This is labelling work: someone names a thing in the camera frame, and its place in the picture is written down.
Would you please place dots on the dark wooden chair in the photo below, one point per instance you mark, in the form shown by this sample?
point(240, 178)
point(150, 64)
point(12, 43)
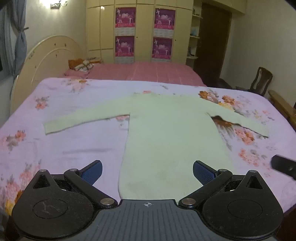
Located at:
point(261, 82)

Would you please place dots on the corner shelf unit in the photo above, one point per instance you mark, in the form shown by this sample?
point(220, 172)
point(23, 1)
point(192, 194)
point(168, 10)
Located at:
point(194, 35)

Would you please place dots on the dark wooden door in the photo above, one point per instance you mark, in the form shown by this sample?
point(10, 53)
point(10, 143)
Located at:
point(211, 47)

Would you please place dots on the wall lamp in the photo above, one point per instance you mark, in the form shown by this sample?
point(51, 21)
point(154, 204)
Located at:
point(53, 4)

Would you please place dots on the lower left pink poster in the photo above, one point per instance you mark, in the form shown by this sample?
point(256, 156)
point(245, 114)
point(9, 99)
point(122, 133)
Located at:
point(124, 46)

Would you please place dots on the grey blue curtain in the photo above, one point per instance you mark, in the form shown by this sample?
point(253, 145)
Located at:
point(13, 37)

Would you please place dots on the upper left pink poster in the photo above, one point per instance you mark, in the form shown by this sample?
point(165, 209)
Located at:
point(125, 17)

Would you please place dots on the upper right pink poster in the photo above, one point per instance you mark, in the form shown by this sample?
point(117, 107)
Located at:
point(164, 19)

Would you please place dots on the lower right pink poster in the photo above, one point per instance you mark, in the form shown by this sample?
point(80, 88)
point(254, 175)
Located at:
point(161, 49)

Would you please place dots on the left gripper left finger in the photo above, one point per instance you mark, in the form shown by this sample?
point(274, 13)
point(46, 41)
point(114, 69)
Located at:
point(60, 205)

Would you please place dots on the cream curved headboard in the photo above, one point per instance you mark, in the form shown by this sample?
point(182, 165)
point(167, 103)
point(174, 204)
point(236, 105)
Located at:
point(49, 58)

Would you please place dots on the pale green long-sleeve sweater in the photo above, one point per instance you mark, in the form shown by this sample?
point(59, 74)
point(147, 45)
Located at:
point(166, 135)

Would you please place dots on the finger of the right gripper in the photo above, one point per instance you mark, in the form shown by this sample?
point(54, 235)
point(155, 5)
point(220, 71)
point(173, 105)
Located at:
point(284, 165)

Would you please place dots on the orange and white pillow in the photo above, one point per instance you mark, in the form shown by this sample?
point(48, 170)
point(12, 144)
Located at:
point(83, 65)

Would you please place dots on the cream wardrobe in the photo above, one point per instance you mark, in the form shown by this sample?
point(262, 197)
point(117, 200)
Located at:
point(101, 30)

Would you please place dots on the pink poster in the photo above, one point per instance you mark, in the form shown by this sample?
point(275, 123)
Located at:
point(161, 49)
point(164, 19)
point(125, 17)
point(124, 46)

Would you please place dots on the lilac floral bedsheet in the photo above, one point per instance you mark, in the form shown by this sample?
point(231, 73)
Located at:
point(26, 148)

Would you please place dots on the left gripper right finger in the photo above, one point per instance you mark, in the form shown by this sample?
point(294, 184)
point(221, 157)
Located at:
point(236, 207)

